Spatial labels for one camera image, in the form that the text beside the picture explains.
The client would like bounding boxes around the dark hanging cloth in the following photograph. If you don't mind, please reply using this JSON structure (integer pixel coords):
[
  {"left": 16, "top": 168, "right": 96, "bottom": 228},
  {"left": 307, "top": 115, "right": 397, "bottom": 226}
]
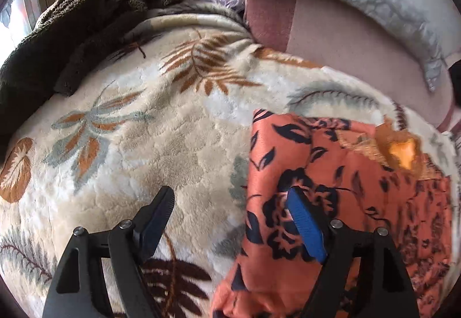
[{"left": 448, "top": 60, "right": 461, "bottom": 106}]

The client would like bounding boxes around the orange floral garment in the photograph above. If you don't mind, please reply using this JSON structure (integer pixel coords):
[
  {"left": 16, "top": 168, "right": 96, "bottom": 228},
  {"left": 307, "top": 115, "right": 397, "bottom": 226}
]
[{"left": 211, "top": 108, "right": 454, "bottom": 318}]

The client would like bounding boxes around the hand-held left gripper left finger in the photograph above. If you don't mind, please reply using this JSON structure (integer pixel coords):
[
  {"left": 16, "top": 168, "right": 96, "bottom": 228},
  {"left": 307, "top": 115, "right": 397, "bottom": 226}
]
[{"left": 42, "top": 185, "right": 175, "bottom": 318}]

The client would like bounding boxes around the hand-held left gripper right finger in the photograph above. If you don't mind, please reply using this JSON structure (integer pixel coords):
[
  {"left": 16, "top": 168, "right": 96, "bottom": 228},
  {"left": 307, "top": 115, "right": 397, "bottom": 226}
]
[{"left": 286, "top": 186, "right": 420, "bottom": 318}]

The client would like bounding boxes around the brown fleece blanket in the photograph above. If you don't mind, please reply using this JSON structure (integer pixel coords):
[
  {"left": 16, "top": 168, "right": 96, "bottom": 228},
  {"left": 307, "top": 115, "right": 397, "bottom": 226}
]
[{"left": 0, "top": 0, "right": 188, "bottom": 160}]

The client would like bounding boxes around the pink bed sheet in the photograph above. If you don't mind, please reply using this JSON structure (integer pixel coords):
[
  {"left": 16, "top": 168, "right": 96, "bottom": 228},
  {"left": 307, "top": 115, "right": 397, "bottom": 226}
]
[{"left": 243, "top": 0, "right": 461, "bottom": 131}]

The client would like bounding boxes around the cream leaf-print blanket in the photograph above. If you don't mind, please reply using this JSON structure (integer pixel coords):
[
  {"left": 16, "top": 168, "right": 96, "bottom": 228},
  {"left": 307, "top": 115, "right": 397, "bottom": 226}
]
[{"left": 0, "top": 14, "right": 461, "bottom": 318}]

